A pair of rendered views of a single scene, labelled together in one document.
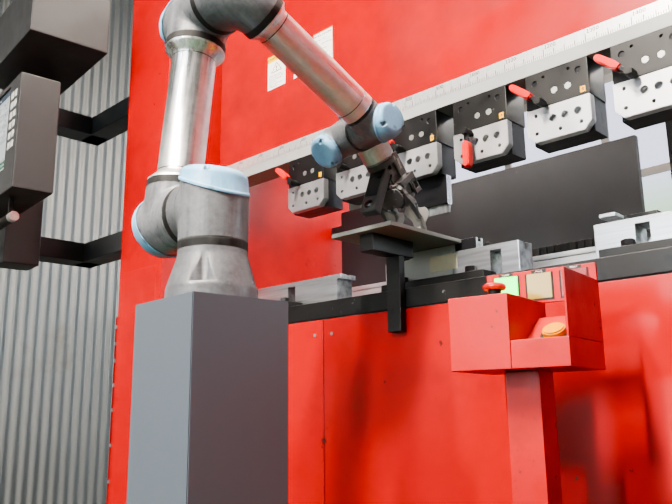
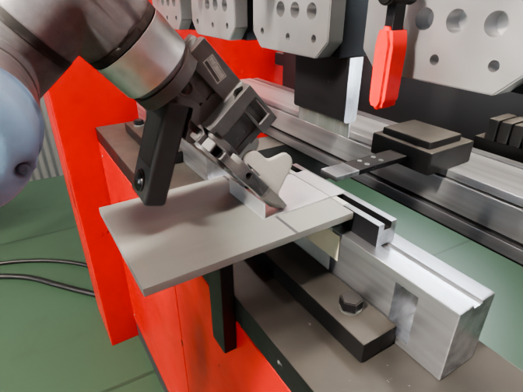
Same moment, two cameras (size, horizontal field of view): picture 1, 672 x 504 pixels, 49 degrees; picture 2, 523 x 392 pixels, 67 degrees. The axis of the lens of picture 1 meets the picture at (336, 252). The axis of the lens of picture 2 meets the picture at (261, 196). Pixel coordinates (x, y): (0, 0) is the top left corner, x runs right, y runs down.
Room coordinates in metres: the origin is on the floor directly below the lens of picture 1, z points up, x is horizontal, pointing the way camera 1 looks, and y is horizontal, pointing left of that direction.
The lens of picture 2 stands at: (1.28, -0.29, 1.24)
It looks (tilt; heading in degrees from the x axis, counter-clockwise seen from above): 28 degrees down; 14
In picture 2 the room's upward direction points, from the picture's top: straight up
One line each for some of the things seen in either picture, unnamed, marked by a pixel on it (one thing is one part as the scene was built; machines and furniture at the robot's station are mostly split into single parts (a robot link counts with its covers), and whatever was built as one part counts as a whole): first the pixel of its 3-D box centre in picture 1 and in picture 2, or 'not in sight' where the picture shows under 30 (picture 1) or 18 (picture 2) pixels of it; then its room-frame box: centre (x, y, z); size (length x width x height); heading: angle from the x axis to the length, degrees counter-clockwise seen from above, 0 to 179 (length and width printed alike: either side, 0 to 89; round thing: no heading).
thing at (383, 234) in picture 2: (445, 250); (330, 199); (1.77, -0.27, 0.98); 0.20 x 0.03 x 0.03; 46
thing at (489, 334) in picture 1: (524, 316); not in sight; (1.21, -0.31, 0.75); 0.20 x 0.16 x 0.18; 53
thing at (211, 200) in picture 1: (211, 205); not in sight; (1.19, 0.21, 0.94); 0.13 x 0.12 x 0.14; 41
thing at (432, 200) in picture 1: (433, 197); (324, 91); (1.79, -0.25, 1.13); 0.10 x 0.02 x 0.10; 46
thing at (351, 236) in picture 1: (397, 239); (225, 213); (1.68, -0.15, 1.00); 0.26 x 0.18 x 0.01; 136
